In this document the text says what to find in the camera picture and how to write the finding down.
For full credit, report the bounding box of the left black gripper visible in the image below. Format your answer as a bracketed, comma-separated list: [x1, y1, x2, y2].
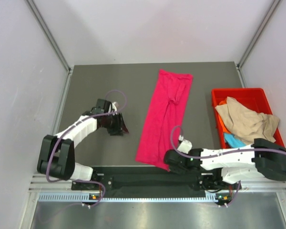
[103, 112, 129, 136]

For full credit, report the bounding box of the pink t shirt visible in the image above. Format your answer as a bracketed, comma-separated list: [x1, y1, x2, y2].
[135, 70, 193, 170]

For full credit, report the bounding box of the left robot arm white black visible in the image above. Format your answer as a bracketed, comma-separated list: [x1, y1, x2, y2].
[37, 99, 129, 189]

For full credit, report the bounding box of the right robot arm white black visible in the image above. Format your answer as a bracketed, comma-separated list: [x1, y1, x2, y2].
[163, 138, 286, 190]

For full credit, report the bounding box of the orange t shirt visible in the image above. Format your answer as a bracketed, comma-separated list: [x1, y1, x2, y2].
[218, 99, 231, 134]

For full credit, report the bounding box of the blue t shirt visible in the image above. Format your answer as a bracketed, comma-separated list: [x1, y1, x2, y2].
[224, 133, 246, 148]

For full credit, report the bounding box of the beige t shirt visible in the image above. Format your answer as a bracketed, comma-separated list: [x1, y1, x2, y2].
[215, 97, 279, 145]

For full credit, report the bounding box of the red plastic bin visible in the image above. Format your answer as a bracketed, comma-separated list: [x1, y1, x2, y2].
[211, 88, 284, 148]

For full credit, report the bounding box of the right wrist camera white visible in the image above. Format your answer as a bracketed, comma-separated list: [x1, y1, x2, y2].
[177, 135, 192, 154]

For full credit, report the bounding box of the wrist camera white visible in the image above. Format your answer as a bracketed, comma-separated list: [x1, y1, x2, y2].
[109, 102, 119, 113]
[177, 135, 192, 154]

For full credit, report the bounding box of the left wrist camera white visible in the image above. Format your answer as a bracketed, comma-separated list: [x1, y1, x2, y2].
[109, 102, 119, 113]

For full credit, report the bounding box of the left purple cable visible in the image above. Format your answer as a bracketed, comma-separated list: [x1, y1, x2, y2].
[46, 90, 128, 207]

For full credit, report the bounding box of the slotted cable duct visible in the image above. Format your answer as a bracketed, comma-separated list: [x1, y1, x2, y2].
[38, 193, 229, 203]

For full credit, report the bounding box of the aluminium frame rail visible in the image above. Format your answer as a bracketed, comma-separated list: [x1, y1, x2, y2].
[28, 173, 286, 191]

